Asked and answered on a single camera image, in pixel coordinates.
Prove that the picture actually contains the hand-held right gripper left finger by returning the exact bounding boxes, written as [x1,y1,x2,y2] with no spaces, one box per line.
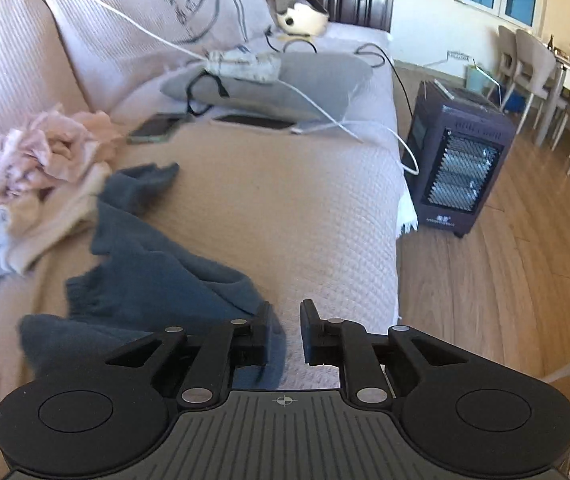
[106,302,273,408]

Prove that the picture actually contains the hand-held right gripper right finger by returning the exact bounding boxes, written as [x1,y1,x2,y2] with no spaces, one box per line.
[299,299,468,406]

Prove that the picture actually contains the cream fleece-lined sweatshirt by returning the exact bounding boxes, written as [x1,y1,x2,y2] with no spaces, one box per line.
[0,160,116,283]

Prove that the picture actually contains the beige waffle-covered sofa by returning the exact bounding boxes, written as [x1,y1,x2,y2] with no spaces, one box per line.
[0,0,418,480]

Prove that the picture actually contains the dark purple storage box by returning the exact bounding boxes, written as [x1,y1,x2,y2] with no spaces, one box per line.
[404,81,517,239]

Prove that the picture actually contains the smartphone with green case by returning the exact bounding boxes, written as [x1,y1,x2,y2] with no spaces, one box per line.
[128,114,186,145]

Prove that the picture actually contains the grey cushion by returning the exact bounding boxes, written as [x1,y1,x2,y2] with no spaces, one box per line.
[159,51,375,123]

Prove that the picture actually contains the white power strip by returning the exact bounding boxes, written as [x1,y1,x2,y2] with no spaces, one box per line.
[205,47,282,83]

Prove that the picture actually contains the pale green bin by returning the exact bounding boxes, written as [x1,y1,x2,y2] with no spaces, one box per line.
[466,62,496,95]

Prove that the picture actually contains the panda plush toy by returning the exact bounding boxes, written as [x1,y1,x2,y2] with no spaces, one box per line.
[277,0,330,38]

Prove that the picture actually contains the pale striped pillow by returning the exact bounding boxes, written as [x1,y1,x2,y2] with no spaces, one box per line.
[30,0,276,111]

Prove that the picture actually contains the white cable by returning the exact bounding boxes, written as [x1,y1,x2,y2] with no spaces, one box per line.
[60,0,421,177]

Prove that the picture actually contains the black cable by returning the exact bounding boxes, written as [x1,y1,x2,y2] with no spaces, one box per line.
[354,42,416,126]
[185,72,231,116]

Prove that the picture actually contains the white strap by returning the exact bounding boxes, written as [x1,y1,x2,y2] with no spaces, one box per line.
[540,360,570,383]

